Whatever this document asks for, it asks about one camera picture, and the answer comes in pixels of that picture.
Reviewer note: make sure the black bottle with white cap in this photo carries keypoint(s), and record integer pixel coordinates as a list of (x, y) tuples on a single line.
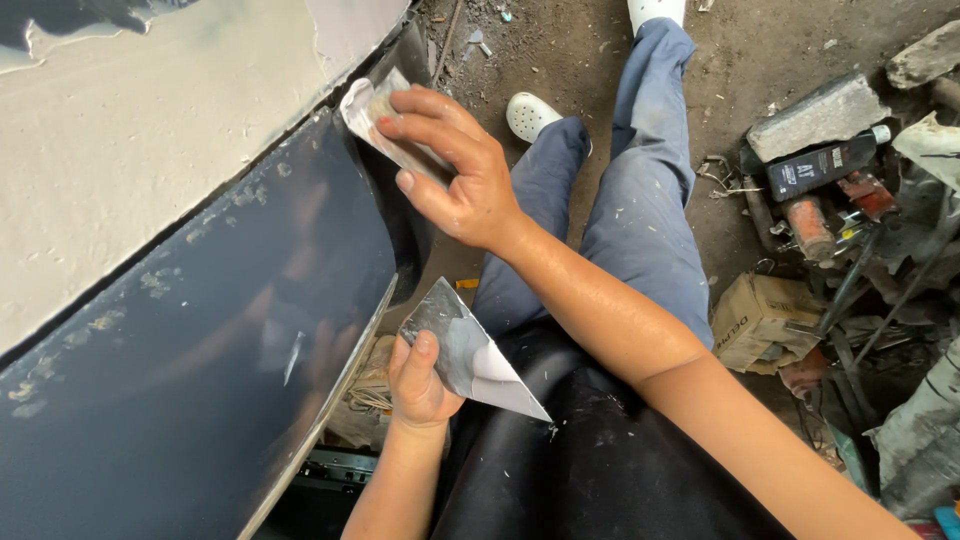
[(817, 166)]

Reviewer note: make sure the black metal frame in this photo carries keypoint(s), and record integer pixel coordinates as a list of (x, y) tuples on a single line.
[(337, 465)]

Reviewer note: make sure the white wrapped pipe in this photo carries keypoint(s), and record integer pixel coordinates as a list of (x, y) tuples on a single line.
[(926, 442)]

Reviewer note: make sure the person's right hand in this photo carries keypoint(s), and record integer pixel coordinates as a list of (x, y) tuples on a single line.
[(472, 187)]

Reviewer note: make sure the brown cardboard box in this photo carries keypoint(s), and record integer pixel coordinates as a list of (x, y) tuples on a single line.
[(757, 319)]

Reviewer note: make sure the person's left hand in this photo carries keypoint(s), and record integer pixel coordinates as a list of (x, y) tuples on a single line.
[(416, 394)]

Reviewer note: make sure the heap of tools and scrap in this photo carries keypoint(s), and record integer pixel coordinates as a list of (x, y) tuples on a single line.
[(892, 285)]

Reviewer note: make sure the glossy black car panel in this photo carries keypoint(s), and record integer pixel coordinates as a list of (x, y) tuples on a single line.
[(187, 360)]

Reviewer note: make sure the grey putty spreader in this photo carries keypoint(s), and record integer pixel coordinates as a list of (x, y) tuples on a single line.
[(360, 112)]

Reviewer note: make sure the black apron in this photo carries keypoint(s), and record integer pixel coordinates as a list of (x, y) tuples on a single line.
[(585, 465)]

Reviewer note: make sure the triangular metal putty plate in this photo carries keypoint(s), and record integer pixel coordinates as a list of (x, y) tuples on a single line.
[(480, 367)]

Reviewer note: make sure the rough grey stone chunk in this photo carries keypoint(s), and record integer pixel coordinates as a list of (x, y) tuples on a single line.
[(926, 52)]

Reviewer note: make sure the grey stone block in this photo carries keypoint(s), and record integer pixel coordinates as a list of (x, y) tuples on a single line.
[(817, 116)]

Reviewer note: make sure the white clog shoe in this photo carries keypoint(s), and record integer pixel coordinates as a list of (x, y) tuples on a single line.
[(656, 11), (529, 116)]

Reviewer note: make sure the thin rusty metal rod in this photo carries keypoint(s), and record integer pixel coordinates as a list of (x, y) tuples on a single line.
[(447, 41)]

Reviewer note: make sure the beige filler-coated car panel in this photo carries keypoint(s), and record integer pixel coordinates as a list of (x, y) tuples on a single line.
[(135, 150)]

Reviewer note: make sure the red cylindrical tool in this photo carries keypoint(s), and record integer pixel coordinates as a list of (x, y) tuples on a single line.
[(810, 229)]

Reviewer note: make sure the blue work trousers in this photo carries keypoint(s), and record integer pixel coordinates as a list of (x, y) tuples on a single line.
[(637, 217)]

